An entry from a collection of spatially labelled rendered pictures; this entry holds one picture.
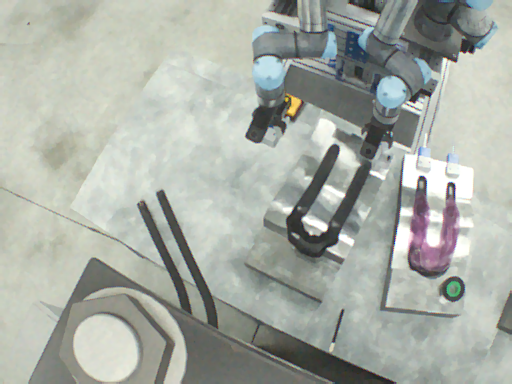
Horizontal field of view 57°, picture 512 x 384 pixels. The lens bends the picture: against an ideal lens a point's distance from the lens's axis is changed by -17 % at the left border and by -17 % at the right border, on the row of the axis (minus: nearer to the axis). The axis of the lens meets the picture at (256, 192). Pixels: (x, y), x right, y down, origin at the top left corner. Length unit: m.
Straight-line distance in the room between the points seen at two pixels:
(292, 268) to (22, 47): 2.45
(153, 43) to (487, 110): 1.92
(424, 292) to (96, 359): 1.28
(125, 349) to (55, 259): 2.36
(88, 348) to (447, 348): 1.42
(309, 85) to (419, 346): 1.40
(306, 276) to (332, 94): 1.15
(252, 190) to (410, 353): 0.74
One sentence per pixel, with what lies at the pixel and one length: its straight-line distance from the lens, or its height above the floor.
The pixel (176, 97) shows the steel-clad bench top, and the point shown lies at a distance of 1.90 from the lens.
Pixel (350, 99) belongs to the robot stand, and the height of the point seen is 0.21.
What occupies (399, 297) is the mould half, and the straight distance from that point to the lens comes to 1.57.
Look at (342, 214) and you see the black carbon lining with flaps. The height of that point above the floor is 0.90.
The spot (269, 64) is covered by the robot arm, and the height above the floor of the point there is 1.30.
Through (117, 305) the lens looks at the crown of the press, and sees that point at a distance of 0.42.
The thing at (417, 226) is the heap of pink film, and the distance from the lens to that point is 1.61.
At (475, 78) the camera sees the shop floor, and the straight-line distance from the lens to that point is 3.05.
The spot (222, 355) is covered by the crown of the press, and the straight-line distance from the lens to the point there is 0.44.
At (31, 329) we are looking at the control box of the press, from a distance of 1.10.
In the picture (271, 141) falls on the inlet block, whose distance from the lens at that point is 1.62.
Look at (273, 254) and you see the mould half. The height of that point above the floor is 0.86.
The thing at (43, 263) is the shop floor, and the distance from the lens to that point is 2.78.
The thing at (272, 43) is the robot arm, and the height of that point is 1.28.
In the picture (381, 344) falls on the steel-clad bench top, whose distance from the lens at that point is 1.66.
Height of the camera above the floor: 2.44
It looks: 71 degrees down
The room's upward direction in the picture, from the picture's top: 12 degrees counter-clockwise
